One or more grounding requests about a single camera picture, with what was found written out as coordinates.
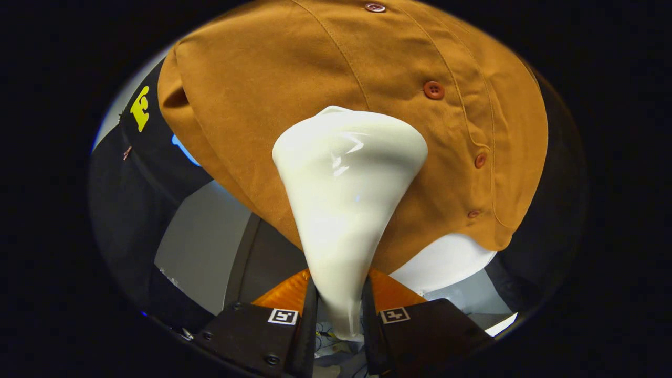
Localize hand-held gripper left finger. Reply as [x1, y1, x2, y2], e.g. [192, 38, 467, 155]
[194, 268, 320, 378]

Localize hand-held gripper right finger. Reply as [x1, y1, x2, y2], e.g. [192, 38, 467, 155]
[361, 268, 495, 376]

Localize orange-brown button shirt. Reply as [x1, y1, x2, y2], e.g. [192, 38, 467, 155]
[157, 0, 550, 275]

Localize white mannequin hanger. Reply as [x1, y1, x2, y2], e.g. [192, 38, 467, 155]
[390, 234, 497, 295]

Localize grey cabinet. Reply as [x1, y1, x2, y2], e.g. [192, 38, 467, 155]
[154, 180, 310, 317]

